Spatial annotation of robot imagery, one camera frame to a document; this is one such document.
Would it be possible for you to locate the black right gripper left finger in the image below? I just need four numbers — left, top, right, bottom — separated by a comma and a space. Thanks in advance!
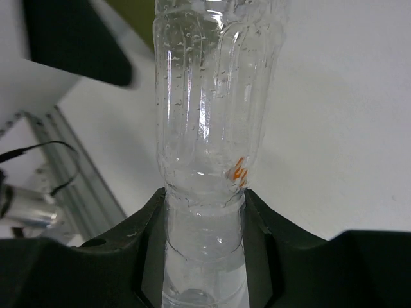
1, 189, 166, 307

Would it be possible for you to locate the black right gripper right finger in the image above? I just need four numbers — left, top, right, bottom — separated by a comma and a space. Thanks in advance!
243, 189, 410, 307

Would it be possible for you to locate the clear ribbed bottle blue cap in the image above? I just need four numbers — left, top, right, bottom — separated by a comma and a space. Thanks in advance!
153, 1, 290, 307

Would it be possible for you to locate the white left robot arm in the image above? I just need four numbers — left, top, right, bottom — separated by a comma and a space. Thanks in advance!
1, 1, 166, 307

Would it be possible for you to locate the olive green mesh bin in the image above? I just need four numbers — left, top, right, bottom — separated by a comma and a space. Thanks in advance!
106, 0, 155, 52

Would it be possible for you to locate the aluminium rail frame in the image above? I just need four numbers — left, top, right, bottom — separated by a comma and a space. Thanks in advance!
1, 107, 127, 246

